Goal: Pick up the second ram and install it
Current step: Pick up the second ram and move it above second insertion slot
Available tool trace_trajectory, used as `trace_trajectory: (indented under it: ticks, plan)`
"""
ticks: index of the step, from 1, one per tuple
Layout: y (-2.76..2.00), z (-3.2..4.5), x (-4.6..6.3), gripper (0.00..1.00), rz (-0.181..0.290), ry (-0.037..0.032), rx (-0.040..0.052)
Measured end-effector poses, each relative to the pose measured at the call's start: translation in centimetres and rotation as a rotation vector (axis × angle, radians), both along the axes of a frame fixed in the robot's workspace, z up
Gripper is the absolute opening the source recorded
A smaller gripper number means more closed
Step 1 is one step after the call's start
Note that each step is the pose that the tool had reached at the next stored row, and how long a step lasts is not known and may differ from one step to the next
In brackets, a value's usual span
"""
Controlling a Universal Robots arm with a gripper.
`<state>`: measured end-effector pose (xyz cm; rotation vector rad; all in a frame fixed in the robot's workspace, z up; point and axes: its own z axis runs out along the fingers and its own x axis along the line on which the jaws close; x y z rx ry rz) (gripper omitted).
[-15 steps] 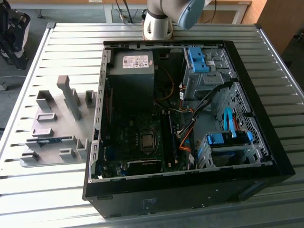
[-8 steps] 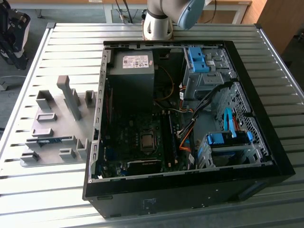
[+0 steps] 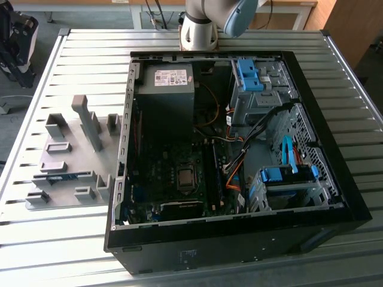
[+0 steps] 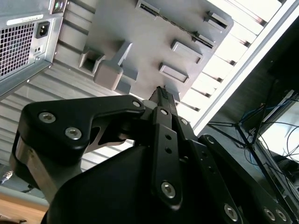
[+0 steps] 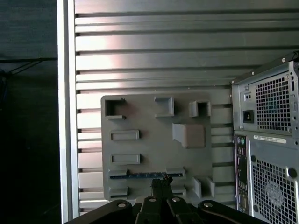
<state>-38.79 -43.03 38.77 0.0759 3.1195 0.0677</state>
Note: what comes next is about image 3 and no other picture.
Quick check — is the grey plastic parts rack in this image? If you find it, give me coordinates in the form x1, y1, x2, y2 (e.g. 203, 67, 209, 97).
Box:
25, 94, 123, 212

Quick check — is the grey power supply unit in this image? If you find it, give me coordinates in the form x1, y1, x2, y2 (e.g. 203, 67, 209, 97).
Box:
136, 63, 197, 144

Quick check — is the green motherboard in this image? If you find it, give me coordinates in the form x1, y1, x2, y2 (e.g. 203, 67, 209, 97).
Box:
128, 139, 240, 224

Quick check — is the silver CPU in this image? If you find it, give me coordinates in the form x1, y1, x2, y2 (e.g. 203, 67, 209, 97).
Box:
177, 169, 195, 185

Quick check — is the CPU socket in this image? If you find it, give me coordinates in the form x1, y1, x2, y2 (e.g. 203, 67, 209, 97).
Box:
174, 162, 200, 194

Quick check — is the black graphics card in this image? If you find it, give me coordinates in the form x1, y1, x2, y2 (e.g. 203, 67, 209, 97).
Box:
159, 199, 208, 219

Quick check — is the grey metal drive cage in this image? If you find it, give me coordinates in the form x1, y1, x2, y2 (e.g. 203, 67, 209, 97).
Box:
230, 58, 300, 126

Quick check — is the hard disk in blue carrier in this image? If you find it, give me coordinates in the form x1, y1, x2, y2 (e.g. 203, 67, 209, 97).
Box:
259, 165, 319, 184

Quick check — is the black PC case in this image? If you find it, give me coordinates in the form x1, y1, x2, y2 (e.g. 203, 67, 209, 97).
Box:
103, 50, 373, 274

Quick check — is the grey metal disk cage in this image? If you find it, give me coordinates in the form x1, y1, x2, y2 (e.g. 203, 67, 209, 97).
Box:
247, 166, 333, 213

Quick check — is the wooden cabinet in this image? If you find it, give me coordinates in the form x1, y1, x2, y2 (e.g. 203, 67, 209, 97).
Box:
324, 0, 383, 70

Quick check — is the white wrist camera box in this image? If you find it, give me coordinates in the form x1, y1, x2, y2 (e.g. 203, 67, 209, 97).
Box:
28, 25, 40, 65

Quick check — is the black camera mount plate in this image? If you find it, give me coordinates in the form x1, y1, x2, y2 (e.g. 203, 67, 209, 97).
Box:
11, 12, 36, 30

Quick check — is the white frame desk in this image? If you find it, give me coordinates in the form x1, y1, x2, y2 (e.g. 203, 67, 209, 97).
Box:
0, 0, 318, 30

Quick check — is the thin yellow wire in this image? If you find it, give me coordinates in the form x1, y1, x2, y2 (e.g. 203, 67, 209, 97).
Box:
193, 83, 221, 130

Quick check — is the blue plastic drive bracket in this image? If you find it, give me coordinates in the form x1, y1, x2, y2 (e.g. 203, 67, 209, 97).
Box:
236, 59, 266, 92

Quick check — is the black cable bundle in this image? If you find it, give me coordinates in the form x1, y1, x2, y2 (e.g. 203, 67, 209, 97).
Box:
238, 103, 293, 156

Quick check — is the orange yellow wire bundle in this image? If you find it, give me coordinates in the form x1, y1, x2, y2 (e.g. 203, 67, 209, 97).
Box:
224, 165, 245, 191

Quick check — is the blue flat wire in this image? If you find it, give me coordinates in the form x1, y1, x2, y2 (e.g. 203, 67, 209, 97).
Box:
281, 135, 300, 173

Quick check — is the red flat wire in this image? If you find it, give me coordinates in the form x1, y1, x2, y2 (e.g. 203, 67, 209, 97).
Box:
293, 145, 311, 166

